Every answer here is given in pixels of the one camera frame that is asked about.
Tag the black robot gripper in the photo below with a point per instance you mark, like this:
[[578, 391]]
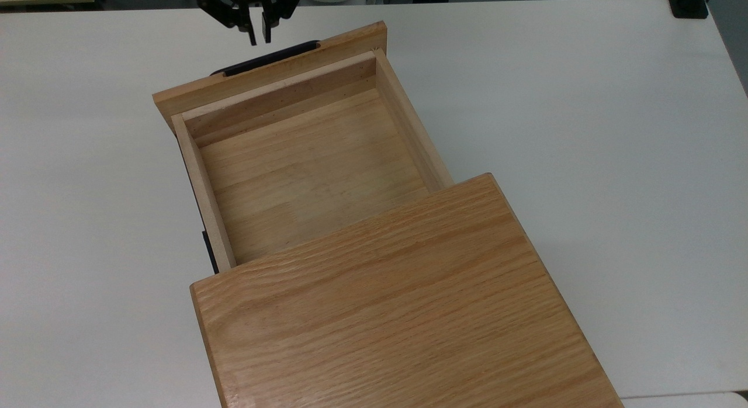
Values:
[[225, 4]]

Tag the wooden drawer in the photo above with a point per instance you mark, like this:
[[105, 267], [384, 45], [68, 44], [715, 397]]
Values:
[[310, 162]]

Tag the wooden cabinet box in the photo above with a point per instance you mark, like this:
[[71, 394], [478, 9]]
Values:
[[403, 303]]

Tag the black clamped camera stand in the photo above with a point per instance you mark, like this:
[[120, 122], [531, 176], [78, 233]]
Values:
[[688, 3]]

